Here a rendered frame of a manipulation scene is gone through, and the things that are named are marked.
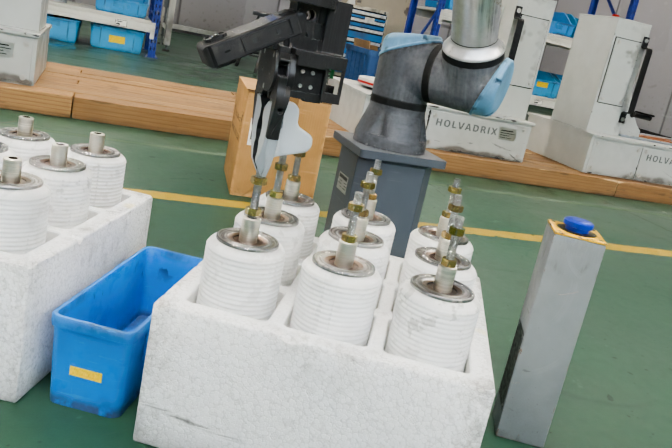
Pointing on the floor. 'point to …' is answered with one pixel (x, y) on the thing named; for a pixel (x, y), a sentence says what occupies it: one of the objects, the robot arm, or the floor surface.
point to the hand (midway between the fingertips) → (256, 163)
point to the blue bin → (111, 332)
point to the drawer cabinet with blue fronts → (366, 27)
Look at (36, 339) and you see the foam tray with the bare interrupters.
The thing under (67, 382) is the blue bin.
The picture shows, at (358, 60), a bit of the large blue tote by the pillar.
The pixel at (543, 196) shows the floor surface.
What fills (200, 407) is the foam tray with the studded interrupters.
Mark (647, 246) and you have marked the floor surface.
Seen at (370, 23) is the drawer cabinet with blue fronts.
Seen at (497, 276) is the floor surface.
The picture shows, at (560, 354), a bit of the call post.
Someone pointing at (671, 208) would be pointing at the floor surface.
